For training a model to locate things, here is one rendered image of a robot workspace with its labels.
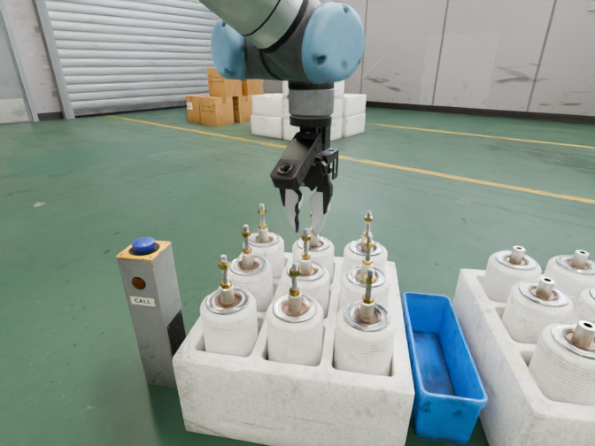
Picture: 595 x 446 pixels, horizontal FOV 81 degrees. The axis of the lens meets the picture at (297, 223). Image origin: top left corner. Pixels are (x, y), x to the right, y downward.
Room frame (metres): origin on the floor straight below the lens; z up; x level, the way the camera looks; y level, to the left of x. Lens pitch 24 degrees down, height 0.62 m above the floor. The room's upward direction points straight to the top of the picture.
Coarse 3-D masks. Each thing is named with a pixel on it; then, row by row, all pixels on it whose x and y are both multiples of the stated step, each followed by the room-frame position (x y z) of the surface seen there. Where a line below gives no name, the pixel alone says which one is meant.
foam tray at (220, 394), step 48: (336, 288) 0.63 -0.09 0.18; (192, 336) 0.49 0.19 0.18; (192, 384) 0.43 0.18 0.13; (240, 384) 0.41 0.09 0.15; (288, 384) 0.40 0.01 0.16; (336, 384) 0.39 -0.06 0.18; (384, 384) 0.38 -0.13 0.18; (240, 432) 0.42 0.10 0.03; (288, 432) 0.40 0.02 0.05; (336, 432) 0.39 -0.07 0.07; (384, 432) 0.37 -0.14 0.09
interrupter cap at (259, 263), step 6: (240, 258) 0.64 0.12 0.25; (258, 258) 0.64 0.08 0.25; (234, 264) 0.62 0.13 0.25; (240, 264) 0.62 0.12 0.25; (258, 264) 0.62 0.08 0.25; (264, 264) 0.62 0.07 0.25; (234, 270) 0.59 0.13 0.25; (240, 270) 0.59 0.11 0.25; (246, 270) 0.59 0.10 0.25; (252, 270) 0.59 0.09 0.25; (258, 270) 0.59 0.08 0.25
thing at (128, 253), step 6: (156, 246) 0.58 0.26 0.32; (162, 246) 0.58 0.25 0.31; (120, 252) 0.55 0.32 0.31; (126, 252) 0.55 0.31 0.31; (132, 252) 0.55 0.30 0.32; (138, 252) 0.55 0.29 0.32; (144, 252) 0.55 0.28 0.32; (150, 252) 0.55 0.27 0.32; (156, 252) 0.55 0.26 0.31; (132, 258) 0.54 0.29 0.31; (138, 258) 0.53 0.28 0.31; (144, 258) 0.53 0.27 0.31; (150, 258) 0.53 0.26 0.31
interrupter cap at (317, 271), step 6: (312, 264) 0.61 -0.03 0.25; (318, 264) 0.61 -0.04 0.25; (288, 270) 0.59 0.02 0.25; (312, 270) 0.60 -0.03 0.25; (318, 270) 0.59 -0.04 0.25; (324, 270) 0.59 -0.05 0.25; (300, 276) 0.57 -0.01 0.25; (306, 276) 0.57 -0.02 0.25; (312, 276) 0.57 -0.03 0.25; (318, 276) 0.57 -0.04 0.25
